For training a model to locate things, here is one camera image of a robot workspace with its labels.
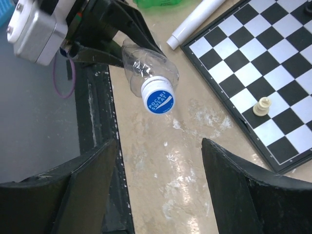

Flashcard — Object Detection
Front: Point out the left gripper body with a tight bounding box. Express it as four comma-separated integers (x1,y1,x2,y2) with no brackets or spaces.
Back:
64,0,117,49

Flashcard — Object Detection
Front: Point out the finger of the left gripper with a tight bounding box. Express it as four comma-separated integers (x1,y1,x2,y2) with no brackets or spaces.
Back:
107,0,163,61
67,41,124,68

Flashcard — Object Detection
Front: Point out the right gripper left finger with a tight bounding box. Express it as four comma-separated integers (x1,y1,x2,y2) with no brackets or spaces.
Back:
0,138,117,234

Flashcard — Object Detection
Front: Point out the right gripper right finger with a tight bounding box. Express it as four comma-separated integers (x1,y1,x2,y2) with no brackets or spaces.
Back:
201,138,312,234

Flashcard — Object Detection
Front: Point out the clear bottle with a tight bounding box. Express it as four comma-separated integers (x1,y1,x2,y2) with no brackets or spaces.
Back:
121,39,180,115

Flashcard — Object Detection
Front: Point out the blue pocari sweat cap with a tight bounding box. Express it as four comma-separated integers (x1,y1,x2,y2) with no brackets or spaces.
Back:
141,76,176,115

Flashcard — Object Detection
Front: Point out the green plastic bottle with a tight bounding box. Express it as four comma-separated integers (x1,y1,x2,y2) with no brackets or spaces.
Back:
133,0,182,9

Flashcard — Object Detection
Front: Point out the white tube bottle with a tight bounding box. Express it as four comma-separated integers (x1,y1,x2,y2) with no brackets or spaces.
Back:
166,0,224,50

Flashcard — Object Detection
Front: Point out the white chess piece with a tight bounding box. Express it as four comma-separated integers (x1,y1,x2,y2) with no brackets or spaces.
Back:
253,97,272,117

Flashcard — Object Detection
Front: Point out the black white chessboard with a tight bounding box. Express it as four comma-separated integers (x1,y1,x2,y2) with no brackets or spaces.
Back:
181,0,312,174

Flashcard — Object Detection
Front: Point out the black chess piece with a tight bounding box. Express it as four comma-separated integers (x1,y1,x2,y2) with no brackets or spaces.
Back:
304,2,312,16

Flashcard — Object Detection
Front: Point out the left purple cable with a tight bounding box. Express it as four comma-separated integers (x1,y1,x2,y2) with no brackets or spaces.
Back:
53,52,76,99

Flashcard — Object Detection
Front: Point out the black base frame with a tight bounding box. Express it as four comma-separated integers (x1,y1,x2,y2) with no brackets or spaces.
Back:
75,63,135,234

